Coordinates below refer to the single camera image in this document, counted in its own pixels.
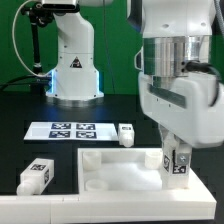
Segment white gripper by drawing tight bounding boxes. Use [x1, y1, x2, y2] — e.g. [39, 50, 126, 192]
[138, 60, 224, 165]

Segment white square tabletop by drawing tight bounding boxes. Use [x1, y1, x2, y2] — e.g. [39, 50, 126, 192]
[77, 147, 194, 195]

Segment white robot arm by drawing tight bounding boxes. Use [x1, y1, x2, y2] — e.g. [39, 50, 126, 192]
[48, 0, 224, 148]

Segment white L-shaped fence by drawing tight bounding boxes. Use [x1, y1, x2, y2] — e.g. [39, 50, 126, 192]
[0, 170, 216, 224]

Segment white marker base sheet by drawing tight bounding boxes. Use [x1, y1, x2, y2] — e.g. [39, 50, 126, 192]
[24, 122, 118, 141]

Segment black cables on table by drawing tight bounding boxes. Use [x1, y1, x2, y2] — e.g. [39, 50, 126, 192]
[0, 75, 54, 92]

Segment black camera on stand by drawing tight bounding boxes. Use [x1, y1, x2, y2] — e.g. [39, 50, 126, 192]
[40, 0, 80, 13]

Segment black camera stand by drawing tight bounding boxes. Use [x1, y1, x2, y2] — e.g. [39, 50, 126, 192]
[20, 3, 54, 75]

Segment white cable loop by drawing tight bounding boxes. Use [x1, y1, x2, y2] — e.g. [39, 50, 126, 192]
[11, 0, 54, 78]

